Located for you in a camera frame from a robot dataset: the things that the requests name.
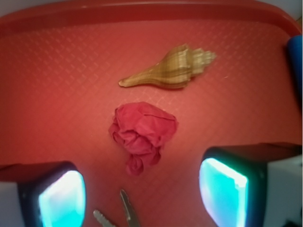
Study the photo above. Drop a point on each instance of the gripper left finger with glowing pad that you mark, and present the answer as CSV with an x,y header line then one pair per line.
x,y
49,194

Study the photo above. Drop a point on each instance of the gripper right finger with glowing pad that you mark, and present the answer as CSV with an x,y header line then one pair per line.
x,y
256,185

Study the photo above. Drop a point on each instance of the crumpled red paper ball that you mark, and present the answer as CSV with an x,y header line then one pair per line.
x,y
142,130

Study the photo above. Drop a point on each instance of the red plastic tray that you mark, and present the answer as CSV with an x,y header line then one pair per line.
x,y
60,65

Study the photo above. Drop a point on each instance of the tan spiral seashell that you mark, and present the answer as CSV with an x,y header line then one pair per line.
x,y
174,71

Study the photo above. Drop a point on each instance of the blue plastic bottle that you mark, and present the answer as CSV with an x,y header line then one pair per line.
x,y
295,51

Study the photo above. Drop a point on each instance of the bunch of keys on ring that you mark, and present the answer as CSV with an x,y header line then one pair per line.
x,y
130,213

